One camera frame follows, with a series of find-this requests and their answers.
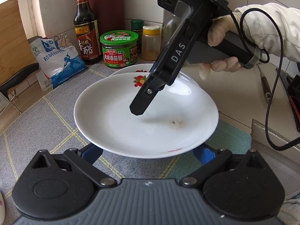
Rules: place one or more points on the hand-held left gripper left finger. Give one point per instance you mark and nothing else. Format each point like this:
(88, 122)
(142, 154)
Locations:
(92, 153)

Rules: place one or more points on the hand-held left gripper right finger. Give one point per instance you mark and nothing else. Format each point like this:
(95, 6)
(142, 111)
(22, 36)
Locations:
(202, 155)

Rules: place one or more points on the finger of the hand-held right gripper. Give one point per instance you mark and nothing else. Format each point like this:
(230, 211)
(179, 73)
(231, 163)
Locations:
(140, 100)

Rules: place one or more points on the white plate with fruit print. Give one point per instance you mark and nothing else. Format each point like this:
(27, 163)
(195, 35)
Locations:
(117, 121)
(124, 69)

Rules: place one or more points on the person's right hand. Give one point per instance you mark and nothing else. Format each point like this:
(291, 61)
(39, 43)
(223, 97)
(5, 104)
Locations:
(220, 30)

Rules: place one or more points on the red-capped clear glass bottle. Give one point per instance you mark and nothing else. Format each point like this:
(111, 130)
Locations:
(167, 28)

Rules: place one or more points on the yellow-capped spice jar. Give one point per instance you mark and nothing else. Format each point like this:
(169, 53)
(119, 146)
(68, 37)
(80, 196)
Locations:
(151, 46)

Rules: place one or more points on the green-capped spice jar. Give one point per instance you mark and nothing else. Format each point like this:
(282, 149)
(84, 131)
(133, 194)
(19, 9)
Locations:
(137, 28)

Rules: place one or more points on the green-lidded sauce jar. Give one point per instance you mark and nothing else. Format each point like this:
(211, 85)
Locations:
(117, 54)

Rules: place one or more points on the grey checked table cloth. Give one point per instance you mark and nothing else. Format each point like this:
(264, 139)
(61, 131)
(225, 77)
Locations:
(46, 126)

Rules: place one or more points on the dark vinegar bottle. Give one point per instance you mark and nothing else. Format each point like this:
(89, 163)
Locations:
(86, 46)

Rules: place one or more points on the dark red knife block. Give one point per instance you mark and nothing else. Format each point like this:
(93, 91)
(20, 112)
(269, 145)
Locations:
(107, 7)

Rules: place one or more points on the blue and white salt bag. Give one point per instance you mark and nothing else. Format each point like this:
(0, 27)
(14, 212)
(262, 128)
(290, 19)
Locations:
(58, 63)

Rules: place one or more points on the black and red object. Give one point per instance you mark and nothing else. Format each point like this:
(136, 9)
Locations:
(293, 103)

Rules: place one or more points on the bamboo cutting board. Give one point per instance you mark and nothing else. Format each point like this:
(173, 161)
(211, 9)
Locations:
(14, 28)

